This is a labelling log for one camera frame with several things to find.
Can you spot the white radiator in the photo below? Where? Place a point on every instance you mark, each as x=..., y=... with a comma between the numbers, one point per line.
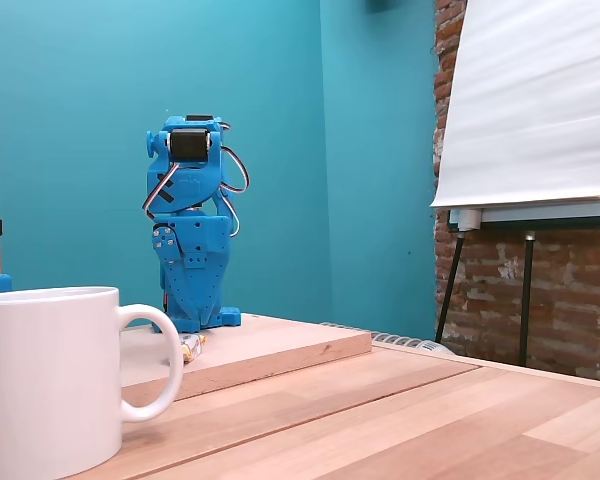
x=430, y=346

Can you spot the white ceramic mug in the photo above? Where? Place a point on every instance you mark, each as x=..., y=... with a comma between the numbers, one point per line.
x=45, y=375

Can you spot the light wooden board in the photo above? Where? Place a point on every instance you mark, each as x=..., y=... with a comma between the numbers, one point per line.
x=280, y=345

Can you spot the white yellow sweet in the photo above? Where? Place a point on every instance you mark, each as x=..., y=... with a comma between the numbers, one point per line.
x=192, y=347

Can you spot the white flipchart on easel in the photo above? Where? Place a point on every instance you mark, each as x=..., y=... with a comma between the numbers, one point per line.
x=525, y=100

